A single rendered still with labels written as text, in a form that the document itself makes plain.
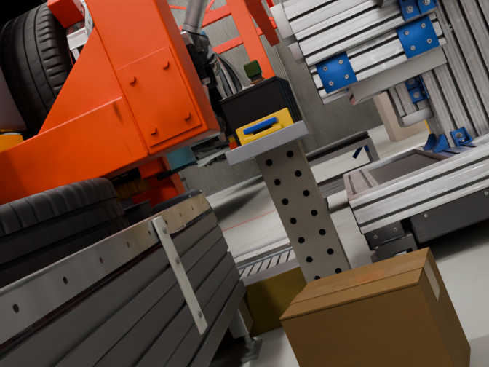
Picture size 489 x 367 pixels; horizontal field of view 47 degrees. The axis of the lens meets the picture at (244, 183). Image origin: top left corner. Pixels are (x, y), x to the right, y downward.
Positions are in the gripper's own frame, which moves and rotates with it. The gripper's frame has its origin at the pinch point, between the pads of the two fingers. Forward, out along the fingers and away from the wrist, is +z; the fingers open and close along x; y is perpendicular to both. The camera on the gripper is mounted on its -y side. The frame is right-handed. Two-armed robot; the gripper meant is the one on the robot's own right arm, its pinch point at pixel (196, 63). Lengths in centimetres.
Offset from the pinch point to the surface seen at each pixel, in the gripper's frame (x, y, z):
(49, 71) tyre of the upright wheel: -33, 6, 50
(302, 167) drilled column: 27, -47, 83
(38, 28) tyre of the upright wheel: -33, 20, 45
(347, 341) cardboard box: 26, -71, 126
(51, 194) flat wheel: -13, -34, 116
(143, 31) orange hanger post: 4, -3, 76
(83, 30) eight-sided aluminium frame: -21, 14, 43
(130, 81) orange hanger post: -3, -13, 77
